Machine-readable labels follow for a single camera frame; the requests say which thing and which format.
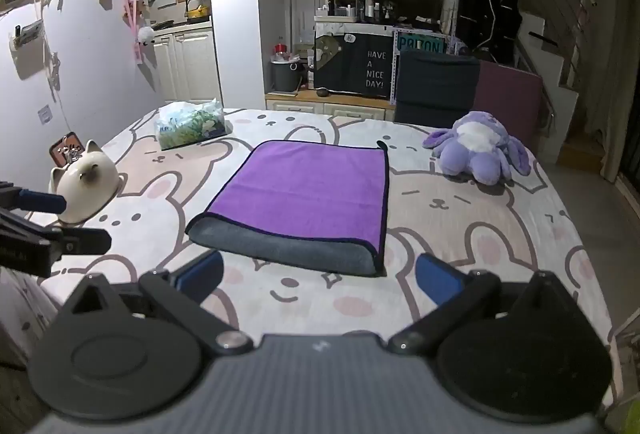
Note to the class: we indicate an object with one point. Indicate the black lettered curtain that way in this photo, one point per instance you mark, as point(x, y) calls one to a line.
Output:
point(350, 64)

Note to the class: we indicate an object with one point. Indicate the purple padded board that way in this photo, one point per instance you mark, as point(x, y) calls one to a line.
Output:
point(507, 104)

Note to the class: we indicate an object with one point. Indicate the white fluffy ball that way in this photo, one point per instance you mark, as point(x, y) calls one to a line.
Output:
point(146, 35)

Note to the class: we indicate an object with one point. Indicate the purple plush toy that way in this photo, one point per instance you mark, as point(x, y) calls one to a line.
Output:
point(475, 147)

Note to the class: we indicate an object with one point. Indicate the black jacket with white trim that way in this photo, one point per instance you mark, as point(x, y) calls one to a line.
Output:
point(487, 9)

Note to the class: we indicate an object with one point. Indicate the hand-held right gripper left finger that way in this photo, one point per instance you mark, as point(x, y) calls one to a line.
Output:
point(200, 271)

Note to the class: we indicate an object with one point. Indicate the white cat-shaped ceramic figure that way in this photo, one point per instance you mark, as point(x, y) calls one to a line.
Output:
point(85, 189)

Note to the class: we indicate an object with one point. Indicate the teal lettered sign plate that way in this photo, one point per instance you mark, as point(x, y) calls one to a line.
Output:
point(421, 45)

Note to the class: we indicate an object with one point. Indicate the small brown picture card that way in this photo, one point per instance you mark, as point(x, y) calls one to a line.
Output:
point(66, 148)

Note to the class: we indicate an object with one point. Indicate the floral tissue pack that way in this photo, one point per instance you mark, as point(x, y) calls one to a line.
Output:
point(190, 124)

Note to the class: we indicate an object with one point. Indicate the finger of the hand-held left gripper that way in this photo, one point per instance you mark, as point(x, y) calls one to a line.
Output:
point(80, 241)
point(42, 201)

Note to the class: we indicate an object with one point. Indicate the white wall pocket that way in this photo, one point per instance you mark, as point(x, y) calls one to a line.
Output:
point(27, 49)

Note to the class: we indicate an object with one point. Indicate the dark blue cushioned chair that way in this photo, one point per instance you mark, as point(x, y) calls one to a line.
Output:
point(435, 84)

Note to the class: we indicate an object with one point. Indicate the white kitchen cabinet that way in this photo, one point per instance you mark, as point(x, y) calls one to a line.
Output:
point(185, 62)

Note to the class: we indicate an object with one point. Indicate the grey trash can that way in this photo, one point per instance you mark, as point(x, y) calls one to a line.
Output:
point(286, 77)

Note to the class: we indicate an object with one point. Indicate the bunny printed bed sheet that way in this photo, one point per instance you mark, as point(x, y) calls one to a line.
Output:
point(500, 224)

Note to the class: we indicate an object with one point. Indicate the white shelf organizer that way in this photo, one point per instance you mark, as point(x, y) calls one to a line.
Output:
point(336, 7)

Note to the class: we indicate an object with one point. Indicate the purple and grey towel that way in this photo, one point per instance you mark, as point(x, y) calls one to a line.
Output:
point(300, 189)

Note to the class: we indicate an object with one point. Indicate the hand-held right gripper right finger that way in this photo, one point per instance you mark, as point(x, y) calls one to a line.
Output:
point(440, 281)

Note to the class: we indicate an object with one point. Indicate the pink ribbon wall decoration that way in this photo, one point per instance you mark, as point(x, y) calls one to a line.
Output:
point(131, 4)

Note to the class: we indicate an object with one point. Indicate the white wall socket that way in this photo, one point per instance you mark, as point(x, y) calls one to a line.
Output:
point(45, 113)

